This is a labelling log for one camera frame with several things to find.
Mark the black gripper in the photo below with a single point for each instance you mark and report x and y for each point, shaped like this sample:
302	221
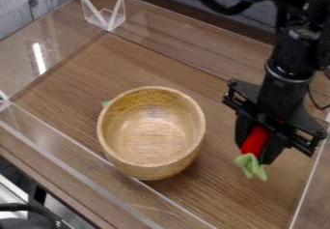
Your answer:
273	105

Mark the red felt strawberry toy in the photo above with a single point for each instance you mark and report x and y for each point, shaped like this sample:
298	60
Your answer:
251	149

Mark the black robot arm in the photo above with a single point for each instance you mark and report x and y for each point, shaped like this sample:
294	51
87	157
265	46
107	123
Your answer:
301	52

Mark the small green object behind bowl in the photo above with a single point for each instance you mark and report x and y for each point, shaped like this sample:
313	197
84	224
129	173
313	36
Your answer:
105	103

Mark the wooden bowl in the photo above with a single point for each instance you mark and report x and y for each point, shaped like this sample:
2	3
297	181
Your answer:
150	129

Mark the clear acrylic corner bracket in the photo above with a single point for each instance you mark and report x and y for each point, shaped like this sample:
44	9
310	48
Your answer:
106	19

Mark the black table leg bracket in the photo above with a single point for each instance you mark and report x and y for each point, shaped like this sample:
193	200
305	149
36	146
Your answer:
48	213

